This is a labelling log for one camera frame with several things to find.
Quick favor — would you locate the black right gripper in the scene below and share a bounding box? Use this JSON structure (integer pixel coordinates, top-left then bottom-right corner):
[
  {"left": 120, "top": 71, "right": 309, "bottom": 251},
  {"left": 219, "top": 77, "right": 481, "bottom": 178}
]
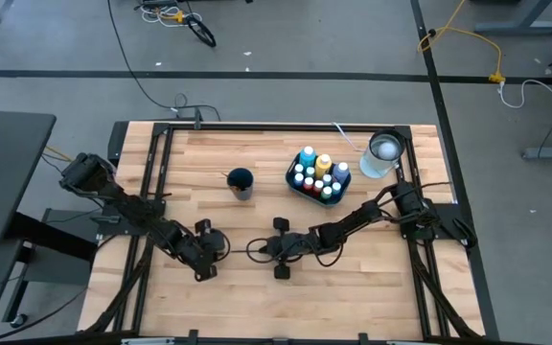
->
[{"left": 262, "top": 217, "right": 313, "bottom": 281}]

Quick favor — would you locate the large yellow paint bottle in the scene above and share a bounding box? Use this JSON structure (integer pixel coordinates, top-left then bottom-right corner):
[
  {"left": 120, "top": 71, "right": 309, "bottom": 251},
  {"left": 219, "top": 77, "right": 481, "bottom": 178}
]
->
[{"left": 314, "top": 153, "right": 334, "bottom": 180}]

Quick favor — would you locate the white floor cable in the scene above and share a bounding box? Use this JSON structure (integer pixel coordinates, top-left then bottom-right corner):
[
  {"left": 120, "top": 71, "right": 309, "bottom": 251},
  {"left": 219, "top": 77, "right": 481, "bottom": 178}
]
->
[{"left": 497, "top": 78, "right": 552, "bottom": 131}]

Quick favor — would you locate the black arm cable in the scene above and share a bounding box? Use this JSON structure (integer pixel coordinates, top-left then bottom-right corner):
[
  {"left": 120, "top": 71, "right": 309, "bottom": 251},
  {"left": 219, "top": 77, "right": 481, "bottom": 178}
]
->
[
  {"left": 217, "top": 232, "right": 233, "bottom": 263},
  {"left": 245, "top": 237, "right": 345, "bottom": 268}
]

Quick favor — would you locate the teal plastic caddy bin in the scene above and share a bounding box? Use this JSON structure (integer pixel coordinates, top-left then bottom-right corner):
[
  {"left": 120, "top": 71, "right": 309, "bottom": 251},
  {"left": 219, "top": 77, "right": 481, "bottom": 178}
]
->
[{"left": 285, "top": 151, "right": 353, "bottom": 208}]

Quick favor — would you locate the large teal paint bottle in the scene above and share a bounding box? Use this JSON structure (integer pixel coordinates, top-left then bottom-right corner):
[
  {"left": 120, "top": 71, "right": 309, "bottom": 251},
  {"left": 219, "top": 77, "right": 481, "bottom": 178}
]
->
[{"left": 298, "top": 146, "right": 317, "bottom": 169}]

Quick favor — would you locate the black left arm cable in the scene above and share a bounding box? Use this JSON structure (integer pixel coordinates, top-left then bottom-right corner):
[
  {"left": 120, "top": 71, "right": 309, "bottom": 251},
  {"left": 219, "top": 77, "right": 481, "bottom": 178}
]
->
[{"left": 217, "top": 232, "right": 233, "bottom": 263}]

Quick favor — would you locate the black rolling cart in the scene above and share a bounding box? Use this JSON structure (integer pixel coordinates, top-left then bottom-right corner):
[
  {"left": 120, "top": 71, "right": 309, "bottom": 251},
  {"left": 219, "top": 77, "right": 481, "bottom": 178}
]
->
[{"left": 0, "top": 206, "right": 103, "bottom": 336}]

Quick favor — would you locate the black metal table frame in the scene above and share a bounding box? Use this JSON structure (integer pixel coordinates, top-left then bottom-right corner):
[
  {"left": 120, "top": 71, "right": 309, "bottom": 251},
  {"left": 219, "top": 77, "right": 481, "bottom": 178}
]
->
[{"left": 77, "top": 119, "right": 501, "bottom": 345}]

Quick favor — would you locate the blue-grey plastic cup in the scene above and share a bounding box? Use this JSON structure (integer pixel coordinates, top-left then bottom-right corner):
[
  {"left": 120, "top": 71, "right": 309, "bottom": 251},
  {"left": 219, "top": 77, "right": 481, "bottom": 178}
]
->
[{"left": 226, "top": 167, "right": 255, "bottom": 201}]

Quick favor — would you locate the white and yellow cable bundle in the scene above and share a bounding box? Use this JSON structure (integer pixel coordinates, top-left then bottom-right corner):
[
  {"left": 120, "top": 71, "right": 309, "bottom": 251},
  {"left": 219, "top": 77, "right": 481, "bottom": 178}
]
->
[{"left": 134, "top": 0, "right": 219, "bottom": 49}]

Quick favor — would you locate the yellow extension cable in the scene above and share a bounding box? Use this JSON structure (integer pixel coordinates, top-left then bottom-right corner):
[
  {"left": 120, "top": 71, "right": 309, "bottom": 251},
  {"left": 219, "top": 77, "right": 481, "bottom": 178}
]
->
[{"left": 417, "top": 0, "right": 507, "bottom": 85}]

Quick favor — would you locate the large purple paint bottle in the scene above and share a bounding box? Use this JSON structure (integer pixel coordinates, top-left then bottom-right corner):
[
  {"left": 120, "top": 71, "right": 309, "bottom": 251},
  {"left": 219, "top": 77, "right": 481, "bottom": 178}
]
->
[{"left": 332, "top": 161, "right": 351, "bottom": 185}]

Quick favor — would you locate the long black cable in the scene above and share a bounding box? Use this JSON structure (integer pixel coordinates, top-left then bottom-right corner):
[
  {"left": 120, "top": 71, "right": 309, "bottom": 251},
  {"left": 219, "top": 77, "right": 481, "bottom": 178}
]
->
[{"left": 106, "top": 0, "right": 222, "bottom": 122}]

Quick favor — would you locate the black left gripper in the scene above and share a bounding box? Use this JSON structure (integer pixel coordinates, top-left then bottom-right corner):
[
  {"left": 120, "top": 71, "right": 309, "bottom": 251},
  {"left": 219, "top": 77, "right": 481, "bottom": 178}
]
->
[{"left": 187, "top": 218, "right": 227, "bottom": 283}]

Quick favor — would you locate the white lamp cord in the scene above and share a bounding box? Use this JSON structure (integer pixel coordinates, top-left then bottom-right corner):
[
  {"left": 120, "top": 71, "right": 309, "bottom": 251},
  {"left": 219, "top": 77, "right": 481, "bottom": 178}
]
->
[{"left": 332, "top": 121, "right": 362, "bottom": 152}]

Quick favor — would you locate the grey desk leg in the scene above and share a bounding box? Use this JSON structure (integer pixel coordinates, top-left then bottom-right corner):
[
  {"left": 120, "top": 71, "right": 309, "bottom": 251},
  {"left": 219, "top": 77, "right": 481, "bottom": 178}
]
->
[
  {"left": 471, "top": 0, "right": 552, "bottom": 35},
  {"left": 519, "top": 145, "right": 552, "bottom": 161}
]

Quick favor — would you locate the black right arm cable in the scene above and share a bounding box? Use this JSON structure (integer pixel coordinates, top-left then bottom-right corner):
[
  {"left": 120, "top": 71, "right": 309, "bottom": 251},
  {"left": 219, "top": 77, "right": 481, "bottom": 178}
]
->
[{"left": 245, "top": 237, "right": 345, "bottom": 268}]

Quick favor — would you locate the black side desk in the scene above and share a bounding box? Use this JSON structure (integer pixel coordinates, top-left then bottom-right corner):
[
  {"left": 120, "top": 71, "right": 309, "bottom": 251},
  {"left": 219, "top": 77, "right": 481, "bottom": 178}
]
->
[{"left": 0, "top": 107, "right": 58, "bottom": 244}]

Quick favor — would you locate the thin yellow cable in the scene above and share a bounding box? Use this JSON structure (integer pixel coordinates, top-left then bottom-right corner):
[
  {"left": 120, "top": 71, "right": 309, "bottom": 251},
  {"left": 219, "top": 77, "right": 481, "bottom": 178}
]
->
[{"left": 43, "top": 145, "right": 74, "bottom": 163}]

